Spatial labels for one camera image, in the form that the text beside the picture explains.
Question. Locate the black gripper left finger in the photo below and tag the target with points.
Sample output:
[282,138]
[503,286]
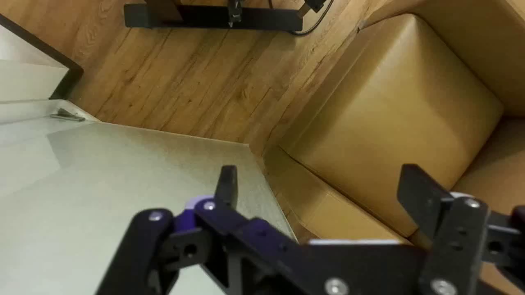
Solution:
[147,247]

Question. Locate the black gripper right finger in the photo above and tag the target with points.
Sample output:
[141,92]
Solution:
[456,240]

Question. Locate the frosted glass shower door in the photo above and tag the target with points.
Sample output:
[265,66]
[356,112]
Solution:
[108,181]

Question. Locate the tan leather armchair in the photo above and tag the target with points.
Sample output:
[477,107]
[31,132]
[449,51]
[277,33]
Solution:
[393,109]

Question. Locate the black metal stand base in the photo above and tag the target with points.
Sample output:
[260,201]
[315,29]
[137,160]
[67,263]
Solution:
[206,17]

